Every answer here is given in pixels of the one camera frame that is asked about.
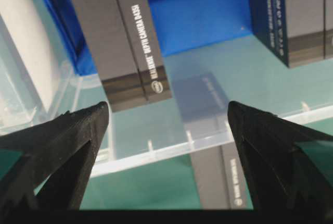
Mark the blue liner sheet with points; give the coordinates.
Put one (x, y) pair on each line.
(180, 25)

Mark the clear plastic storage case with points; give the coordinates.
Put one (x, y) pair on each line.
(166, 68)

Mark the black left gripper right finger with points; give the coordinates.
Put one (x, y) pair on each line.
(287, 166)

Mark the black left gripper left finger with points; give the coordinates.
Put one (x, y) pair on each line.
(55, 160)

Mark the white label in case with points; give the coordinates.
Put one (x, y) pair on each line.
(30, 38)

